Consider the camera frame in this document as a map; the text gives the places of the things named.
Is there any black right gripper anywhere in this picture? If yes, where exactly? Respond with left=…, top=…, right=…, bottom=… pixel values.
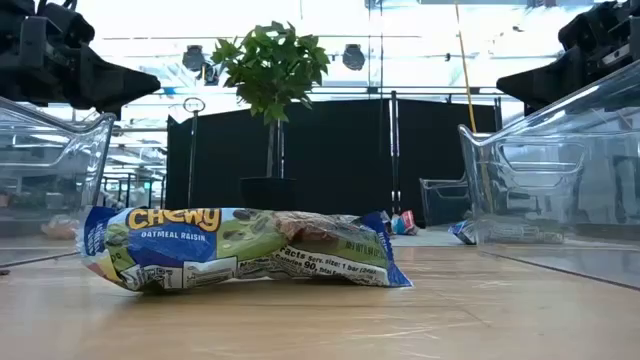
left=496, top=0, right=640, bottom=117

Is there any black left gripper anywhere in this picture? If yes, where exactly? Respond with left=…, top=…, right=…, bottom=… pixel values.
left=0, top=2, right=162, bottom=120

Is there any clear plastic bin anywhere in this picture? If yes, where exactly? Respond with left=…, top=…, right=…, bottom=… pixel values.
left=418, top=174, right=474, bottom=229
left=457, top=59, right=640, bottom=291
left=0, top=94, right=117, bottom=266

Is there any pale blue gold granola bar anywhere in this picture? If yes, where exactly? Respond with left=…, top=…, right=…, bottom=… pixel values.
left=40, top=214, right=81, bottom=241

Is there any bright blue granola bar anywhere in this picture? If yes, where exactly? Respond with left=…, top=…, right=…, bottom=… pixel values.
left=448, top=218, right=566, bottom=246

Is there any red granola bar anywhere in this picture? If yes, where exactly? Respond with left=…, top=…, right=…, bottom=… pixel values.
left=391, top=209, right=420, bottom=237

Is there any Chewy oatmeal raisin granola bar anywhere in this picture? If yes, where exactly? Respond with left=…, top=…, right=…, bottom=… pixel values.
left=75, top=205, right=414, bottom=294

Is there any round grey lamp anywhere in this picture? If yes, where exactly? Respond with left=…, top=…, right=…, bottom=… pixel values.
left=181, top=44, right=207, bottom=73
left=341, top=43, right=367, bottom=72

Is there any black partition screen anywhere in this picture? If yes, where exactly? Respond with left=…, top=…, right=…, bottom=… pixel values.
left=166, top=98, right=395, bottom=224
left=396, top=97, right=502, bottom=227

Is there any green plant in black pot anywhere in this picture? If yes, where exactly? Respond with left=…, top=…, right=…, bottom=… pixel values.
left=210, top=20, right=331, bottom=211

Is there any yellow cable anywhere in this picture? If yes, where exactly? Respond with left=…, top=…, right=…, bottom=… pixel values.
left=453, top=0, right=494, bottom=214

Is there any black pole stand with ring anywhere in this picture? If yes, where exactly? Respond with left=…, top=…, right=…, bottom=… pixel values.
left=182, top=96, right=207, bottom=209

